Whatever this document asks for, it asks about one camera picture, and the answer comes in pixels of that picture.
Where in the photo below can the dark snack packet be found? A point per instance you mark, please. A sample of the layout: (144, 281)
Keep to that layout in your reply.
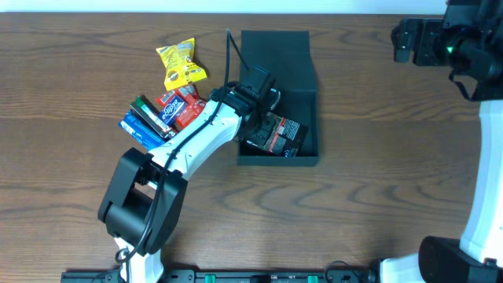
(278, 136)

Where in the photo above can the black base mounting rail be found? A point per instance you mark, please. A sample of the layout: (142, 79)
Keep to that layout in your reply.
(191, 276)

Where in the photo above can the yellow snack packet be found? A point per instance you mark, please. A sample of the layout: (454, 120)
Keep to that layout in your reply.
(181, 69)

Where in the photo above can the red snack packet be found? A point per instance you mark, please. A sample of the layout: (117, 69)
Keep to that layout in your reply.
(195, 105)

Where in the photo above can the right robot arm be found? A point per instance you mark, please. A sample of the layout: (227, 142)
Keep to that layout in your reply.
(467, 40)

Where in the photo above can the black box with lid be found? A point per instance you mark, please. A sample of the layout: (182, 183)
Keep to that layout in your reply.
(286, 55)

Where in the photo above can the green black candy bar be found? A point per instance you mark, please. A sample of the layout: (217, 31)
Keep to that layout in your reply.
(144, 108)

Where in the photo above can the blue eclipse gum box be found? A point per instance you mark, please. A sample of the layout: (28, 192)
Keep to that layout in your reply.
(172, 110)

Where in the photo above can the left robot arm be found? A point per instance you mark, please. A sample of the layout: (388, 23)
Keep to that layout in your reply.
(144, 198)

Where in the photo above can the blue cookie pack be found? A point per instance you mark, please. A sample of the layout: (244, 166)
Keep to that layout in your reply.
(142, 133)

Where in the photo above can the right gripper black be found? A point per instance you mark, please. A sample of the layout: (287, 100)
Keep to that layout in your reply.
(423, 43)

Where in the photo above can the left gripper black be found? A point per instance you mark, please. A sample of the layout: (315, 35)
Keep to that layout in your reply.
(252, 137)

